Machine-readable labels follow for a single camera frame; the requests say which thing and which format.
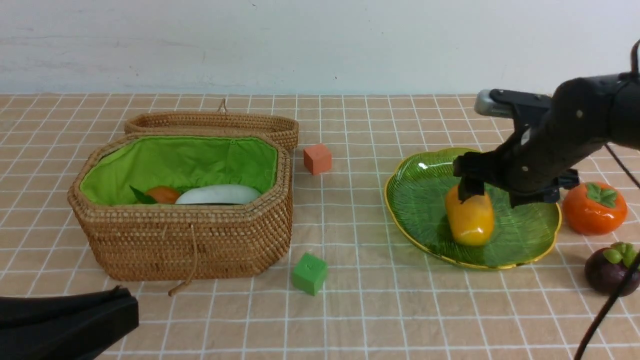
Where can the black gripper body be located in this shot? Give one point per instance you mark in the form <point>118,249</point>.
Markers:
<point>575,126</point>

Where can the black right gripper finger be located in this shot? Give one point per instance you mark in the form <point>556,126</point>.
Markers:
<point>548,192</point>

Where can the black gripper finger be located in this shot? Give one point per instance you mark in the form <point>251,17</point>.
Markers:
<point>469,187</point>

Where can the yellow orange toy mango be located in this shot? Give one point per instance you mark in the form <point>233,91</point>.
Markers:
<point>471,222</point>

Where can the orange toy persimmon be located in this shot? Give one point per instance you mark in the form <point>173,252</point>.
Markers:
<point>594,208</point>

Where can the white toy radish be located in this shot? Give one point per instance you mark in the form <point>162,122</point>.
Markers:
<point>220,194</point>

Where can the brown toy potato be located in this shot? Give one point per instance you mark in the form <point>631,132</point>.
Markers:
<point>163,194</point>

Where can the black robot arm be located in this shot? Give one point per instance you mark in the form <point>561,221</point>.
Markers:
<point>82,326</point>

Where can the green glass leaf plate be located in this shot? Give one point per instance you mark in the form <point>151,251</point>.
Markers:
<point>415,197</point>

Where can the dark purple toy mangosteen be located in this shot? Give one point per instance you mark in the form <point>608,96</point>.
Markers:
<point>605,269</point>

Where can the orange foam cube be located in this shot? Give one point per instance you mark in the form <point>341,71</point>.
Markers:
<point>317,159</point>

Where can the checkered beige tablecloth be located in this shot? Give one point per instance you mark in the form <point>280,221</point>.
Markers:
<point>382,298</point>

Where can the green foam cube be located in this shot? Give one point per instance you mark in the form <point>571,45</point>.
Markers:
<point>309,274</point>

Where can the woven wicker basket lid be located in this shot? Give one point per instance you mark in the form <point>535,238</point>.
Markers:
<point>284,131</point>

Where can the green fabric basket lining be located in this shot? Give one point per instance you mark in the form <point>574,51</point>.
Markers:
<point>182,163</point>

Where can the woven wicker basket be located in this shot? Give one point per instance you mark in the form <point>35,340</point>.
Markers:
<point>176,242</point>

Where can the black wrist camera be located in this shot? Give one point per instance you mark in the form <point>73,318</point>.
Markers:
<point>526,109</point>

